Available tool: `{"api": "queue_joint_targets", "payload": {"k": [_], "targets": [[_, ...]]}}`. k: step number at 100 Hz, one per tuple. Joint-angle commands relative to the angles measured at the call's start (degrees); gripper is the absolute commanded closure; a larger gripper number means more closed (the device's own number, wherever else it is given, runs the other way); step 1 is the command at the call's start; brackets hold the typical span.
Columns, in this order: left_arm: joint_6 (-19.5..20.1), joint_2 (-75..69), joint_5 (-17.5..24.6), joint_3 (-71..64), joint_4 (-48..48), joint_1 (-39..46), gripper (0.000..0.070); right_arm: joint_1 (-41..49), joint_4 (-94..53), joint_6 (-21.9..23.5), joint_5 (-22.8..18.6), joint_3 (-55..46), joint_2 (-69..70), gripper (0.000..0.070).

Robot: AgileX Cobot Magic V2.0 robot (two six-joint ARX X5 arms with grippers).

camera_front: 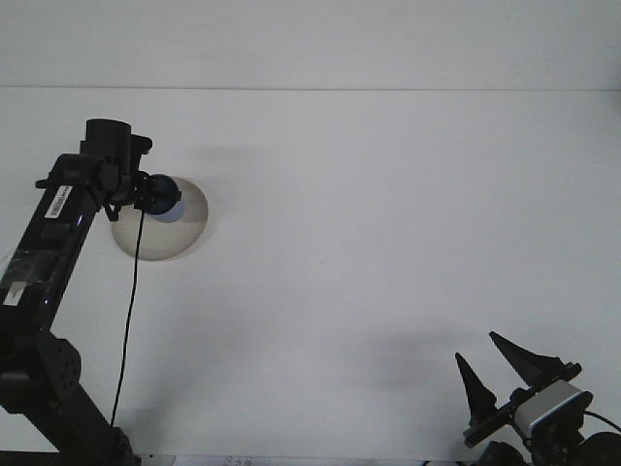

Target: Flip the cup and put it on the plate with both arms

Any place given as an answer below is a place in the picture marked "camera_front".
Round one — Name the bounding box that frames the pale blue cup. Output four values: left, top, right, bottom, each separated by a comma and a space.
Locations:
145, 174, 188, 225

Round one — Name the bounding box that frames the pale round plate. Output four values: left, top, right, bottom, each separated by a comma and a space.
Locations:
110, 176, 211, 263

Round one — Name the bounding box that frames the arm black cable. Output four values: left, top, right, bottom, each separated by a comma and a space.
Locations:
583, 410, 621, 434
110, 206, 146, 428

